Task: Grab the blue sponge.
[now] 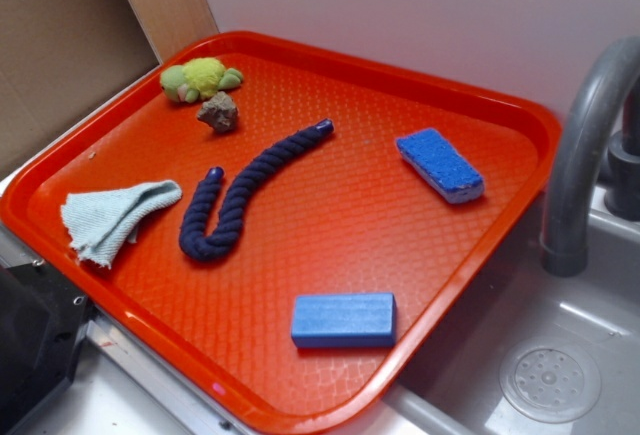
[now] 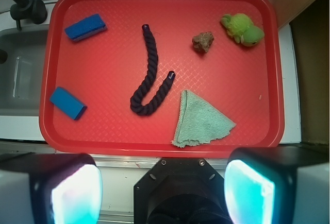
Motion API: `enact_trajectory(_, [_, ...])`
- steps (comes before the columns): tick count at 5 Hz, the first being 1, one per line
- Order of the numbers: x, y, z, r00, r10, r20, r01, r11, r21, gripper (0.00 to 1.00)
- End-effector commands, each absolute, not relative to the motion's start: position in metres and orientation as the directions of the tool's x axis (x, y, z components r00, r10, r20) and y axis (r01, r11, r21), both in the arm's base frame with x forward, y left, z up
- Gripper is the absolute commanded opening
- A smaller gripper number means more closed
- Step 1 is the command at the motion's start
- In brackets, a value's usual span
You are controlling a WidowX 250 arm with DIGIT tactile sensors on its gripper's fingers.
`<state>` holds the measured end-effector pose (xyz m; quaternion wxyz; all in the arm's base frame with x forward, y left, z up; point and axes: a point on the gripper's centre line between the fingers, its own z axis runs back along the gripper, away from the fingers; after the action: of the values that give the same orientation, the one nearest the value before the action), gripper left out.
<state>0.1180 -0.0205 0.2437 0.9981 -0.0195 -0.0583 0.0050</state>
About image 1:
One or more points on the orange plastic tray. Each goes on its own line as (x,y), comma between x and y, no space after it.
(350,216)

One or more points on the grey rock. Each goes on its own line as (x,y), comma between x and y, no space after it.
(220,113)

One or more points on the light blue cloth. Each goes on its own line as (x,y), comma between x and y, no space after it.
(100,223)

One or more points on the brown cardboard panel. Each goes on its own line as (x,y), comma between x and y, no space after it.
(61,59)

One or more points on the blue rectangular block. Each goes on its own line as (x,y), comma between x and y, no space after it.
(354,320)

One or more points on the grey toy sink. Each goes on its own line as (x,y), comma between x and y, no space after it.
(525,352)

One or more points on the grey faucet spout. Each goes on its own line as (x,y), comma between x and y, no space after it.
(601,134)

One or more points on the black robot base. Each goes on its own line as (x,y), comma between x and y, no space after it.
(44,318)

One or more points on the green plush turtle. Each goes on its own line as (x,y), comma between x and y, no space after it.
(198,79)

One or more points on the blue sponge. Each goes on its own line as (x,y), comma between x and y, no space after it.
(437,161)

